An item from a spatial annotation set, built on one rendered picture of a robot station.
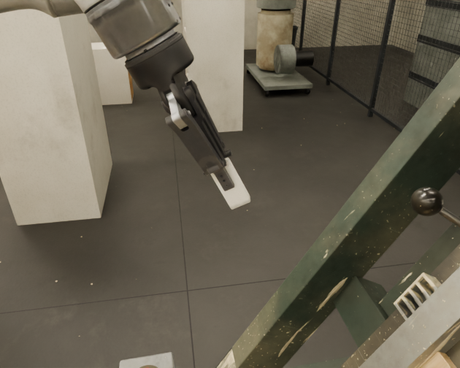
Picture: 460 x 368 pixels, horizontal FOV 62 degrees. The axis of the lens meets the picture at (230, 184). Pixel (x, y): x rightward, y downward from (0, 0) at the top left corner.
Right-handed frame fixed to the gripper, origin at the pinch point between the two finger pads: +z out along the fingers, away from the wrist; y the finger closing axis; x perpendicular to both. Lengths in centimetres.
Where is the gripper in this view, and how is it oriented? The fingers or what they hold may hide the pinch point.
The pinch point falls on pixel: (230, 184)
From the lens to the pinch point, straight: 52.4
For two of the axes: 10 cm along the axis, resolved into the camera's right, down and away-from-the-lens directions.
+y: 0.1, -4.9, 8.7
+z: 4.5, 7.8, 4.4
